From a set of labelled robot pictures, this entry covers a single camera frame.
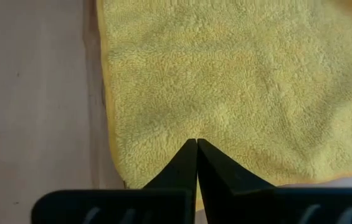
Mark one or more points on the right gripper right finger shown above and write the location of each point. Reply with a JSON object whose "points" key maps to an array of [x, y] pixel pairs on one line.
{"points": [[256, 207]]}

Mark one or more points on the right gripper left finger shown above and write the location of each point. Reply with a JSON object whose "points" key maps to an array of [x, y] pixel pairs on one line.
{"points": [[116, 207]]}

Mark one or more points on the yellow microfiber towel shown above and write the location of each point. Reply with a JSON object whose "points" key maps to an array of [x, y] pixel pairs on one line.
{"points": [[225, 77]]}

